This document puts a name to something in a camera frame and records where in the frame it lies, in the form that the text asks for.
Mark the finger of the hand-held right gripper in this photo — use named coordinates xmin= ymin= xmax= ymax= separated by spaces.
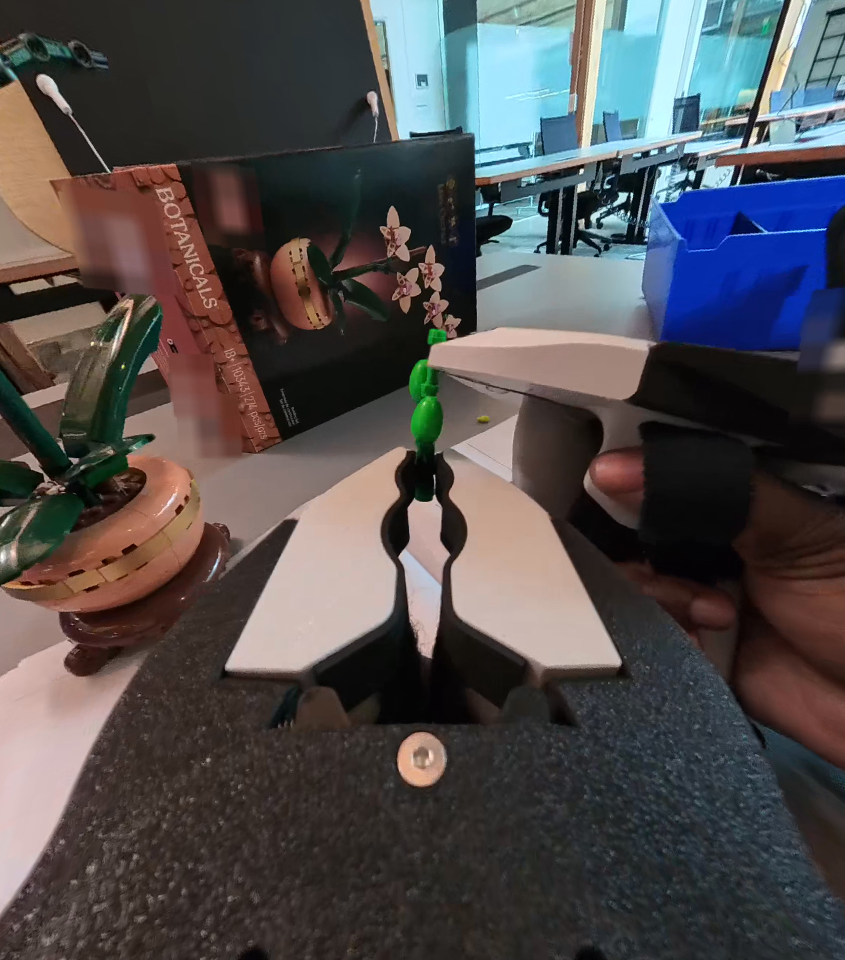
xmin=428 ymin=327 xmax=652 ymax=402

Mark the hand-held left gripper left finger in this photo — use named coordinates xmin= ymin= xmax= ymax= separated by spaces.
xmin=224 ymin=447 xmax=424 ymax=685

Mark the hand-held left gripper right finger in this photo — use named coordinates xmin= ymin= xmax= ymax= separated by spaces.
xmin=430 ymin=450 xmax=624 ymax=687

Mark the green brick stem assembly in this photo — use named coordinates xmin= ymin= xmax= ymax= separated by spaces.
xmin=407 ymin=328 xmax=448 ymax=502

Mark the grey desk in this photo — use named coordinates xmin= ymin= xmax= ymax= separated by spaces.
xmin=0 ymin=251 xmax=664 ymax=960

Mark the person's right hand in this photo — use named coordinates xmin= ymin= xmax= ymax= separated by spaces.
xmin=572 ymin=447 xmax=845 ymax=785

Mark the blue plastic bin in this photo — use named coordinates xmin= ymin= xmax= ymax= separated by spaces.
xmin=642 ymin=171 xmax=845 ymax=352

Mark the toy brick orchid in pot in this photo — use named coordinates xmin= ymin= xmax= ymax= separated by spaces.
xmin=0 ymin=33 xmax=232 ymax=676

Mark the long wooden office table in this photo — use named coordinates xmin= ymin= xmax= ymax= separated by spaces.
xmin=476 ymin=131 xmax=705 ymax=256

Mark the black office chair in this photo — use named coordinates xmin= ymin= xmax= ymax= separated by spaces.
xmin=538 ymin=114 xmax=611 ymax=256

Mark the dark brick set box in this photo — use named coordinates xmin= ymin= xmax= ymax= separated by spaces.
xmin=51 ymin=133 xmax=478 ymax=455

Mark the white instruction booklet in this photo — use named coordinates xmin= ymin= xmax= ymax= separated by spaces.
xmin=0 ymin=442 xmax=525 ymax=960

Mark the black board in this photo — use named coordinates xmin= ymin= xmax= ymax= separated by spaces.
xmin=0 ymin=0 xmax=397 ymax=177

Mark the tan plywood chair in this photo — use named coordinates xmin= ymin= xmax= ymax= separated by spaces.
xmin=0 ymin=0 xmax=79 ymax=256

